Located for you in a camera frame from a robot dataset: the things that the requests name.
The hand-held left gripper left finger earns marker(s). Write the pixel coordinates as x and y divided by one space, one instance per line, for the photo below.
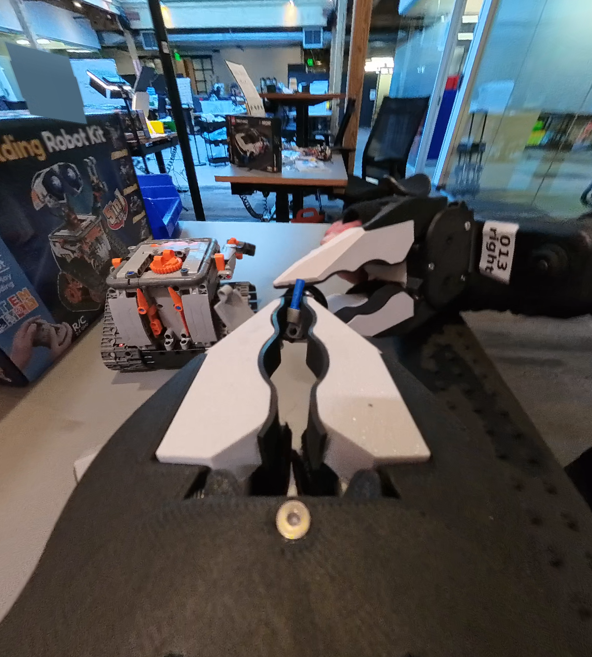
219 411

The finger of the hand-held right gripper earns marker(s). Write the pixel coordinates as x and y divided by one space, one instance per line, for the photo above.
352 252
383 308

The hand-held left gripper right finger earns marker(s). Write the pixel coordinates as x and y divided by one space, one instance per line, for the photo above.
373 411

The blue plastic pin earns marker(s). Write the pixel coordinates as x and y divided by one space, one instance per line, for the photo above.
294 306

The person's right hand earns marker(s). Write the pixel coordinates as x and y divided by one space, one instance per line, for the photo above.
342 228

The wooden table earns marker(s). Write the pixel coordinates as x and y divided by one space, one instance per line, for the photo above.
286 177

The grey orange tracked toy robot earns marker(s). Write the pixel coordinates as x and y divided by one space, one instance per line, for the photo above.
168 303

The black office chair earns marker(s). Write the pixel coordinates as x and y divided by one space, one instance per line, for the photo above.
393 139

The black toy car box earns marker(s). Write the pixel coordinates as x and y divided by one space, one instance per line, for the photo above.
253 144

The black dimpled mat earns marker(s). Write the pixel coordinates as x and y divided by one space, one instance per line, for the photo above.
511 462

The wooden pillar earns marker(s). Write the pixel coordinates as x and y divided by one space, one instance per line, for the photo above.
357 82

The blue plastic storage bin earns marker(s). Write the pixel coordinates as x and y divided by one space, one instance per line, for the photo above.
159 205

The black metal pole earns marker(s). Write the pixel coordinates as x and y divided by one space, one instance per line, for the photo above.
176 103

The blue robot kit box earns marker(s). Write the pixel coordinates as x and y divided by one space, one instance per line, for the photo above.
39 236

